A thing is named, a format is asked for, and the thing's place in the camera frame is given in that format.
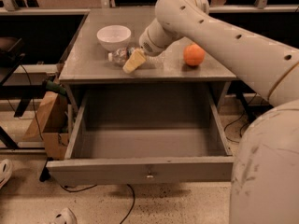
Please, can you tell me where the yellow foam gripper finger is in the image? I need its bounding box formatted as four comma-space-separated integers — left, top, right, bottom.
122, 49, 147, 74

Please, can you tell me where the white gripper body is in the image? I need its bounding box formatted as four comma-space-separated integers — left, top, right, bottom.
139, 19, 181, 57

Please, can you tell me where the clear plastic water bottle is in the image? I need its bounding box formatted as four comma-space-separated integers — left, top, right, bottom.
107, 46, 166, 69

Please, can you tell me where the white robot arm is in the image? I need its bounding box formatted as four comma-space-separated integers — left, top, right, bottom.
123, 0, 299, 224

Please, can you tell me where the open grey top drawer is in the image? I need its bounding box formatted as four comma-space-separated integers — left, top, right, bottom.
47, 84, 234, 186

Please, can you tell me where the metal drawer knob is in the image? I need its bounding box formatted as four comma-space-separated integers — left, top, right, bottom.
146, 171, 154, 179

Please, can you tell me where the white ceramic bowl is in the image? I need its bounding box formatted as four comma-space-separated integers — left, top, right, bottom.
96, 25, 132, 51

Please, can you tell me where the orange fruit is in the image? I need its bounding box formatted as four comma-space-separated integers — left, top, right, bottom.
183, 44, 206, 66

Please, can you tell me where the grey cabinet table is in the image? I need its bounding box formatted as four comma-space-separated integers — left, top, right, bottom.
57, 7, 237, 114

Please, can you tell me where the cardboard box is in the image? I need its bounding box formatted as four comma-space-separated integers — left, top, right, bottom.
23, 91, 69, 160

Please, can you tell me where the black chair at left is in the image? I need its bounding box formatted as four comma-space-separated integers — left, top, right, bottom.
0, 37, 24, 86

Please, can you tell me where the left white sneaker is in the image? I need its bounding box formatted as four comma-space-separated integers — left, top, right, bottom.
0, 159, 13, 189

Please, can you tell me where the white sneaker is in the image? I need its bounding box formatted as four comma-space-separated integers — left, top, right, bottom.
0, 159, 13, 189
50, 208, 78, 224

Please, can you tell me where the right white sneaker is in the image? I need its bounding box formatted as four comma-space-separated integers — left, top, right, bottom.
50, 208, 78, 224

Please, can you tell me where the green handled tool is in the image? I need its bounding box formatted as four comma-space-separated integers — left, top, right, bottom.
43, 80, 66, 96

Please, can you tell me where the black cable right floor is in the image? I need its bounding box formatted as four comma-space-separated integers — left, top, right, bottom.
223, 109, 250, 145

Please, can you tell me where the black floor cable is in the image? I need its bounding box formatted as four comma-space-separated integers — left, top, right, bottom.
59, 184, 136, 224

